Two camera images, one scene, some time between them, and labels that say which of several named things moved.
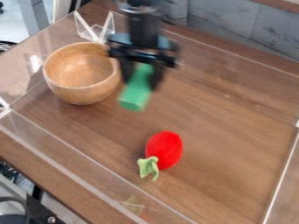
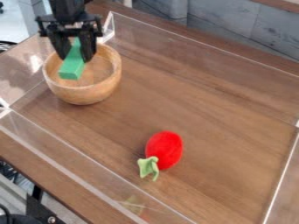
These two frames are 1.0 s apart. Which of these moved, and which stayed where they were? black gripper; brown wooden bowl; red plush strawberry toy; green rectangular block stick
Moved: black gripper; green rectangular block stick
Stayed: brown wooden bowl; red plush strawberry toy
